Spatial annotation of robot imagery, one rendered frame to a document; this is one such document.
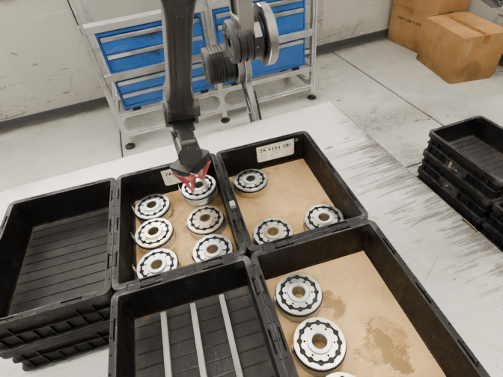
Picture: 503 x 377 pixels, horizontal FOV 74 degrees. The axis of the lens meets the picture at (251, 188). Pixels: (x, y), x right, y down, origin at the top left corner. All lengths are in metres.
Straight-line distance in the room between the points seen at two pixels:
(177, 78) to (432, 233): 0.85
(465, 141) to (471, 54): 1.70
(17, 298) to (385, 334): 0.87
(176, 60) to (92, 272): 0.59
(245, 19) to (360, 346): 0.96
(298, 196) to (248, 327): 0.41
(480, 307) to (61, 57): 3.43
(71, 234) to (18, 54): 2.69
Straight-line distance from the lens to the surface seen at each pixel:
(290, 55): 2.97
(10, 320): 0.88
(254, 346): 0.76
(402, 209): 1.19
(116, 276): 0.81
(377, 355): 0.77
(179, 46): 0.64
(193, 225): 0.93
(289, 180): 1.05
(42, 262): 1.09
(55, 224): 1.17
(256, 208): 0.98
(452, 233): 1.17
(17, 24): 3.57
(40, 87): 3.73
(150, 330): 0.83
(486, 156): 1.89
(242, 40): 1.17
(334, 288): 0.82
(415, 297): 0.76
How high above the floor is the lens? 1.54
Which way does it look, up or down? 43 degrees down
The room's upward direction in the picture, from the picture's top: 8 degrees counter-clockwise
